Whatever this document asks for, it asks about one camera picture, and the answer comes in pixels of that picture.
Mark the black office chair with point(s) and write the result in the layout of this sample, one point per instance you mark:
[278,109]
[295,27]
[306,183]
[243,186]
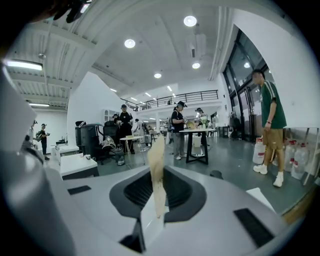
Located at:
[110,128]

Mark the person's white shirt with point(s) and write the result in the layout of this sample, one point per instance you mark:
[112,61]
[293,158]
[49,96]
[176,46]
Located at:
[15,112]

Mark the black vanity cabinet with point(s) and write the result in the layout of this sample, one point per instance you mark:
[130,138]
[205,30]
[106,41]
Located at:
[80,175]

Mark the long ceiling light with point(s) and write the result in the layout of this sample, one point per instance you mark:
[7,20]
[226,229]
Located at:
[23,65]

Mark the beige garment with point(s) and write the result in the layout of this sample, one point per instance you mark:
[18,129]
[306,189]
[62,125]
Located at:
[108,143]

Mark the white bucket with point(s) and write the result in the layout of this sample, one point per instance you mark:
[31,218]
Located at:
[197,142]

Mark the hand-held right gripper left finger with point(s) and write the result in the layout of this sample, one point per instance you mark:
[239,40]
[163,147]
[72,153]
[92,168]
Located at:
[100,215]

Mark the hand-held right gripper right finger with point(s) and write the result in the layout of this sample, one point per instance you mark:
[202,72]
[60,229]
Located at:
[212,225]

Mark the beige paper strip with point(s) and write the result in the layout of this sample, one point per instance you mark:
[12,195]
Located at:
[157,175]

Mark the black head-worn camera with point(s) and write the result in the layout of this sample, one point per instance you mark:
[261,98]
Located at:
[72,11]

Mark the small glass mug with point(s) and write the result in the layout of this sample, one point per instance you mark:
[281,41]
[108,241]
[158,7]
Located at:
[87,157]

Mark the wooden plank platform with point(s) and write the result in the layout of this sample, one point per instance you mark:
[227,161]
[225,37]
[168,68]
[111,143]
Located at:
[295,210]

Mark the black framed glass doors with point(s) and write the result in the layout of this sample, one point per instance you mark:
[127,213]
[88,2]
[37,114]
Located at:
[240,75]

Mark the round table with black legs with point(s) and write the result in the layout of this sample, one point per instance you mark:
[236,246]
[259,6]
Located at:
[197,130]

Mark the black balcony railing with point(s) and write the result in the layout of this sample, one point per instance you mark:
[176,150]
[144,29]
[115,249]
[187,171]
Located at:
[185,96]

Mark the white ceiling air unit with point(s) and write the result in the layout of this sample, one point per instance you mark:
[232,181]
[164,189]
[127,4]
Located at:
[197,46]

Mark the white arched cabinet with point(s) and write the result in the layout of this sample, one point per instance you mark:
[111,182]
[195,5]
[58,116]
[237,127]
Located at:
[108,115]

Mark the round ceiling light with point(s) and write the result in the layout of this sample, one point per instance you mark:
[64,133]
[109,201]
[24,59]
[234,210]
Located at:
[189,21]
[157,75]
[129,43]
[196,65]

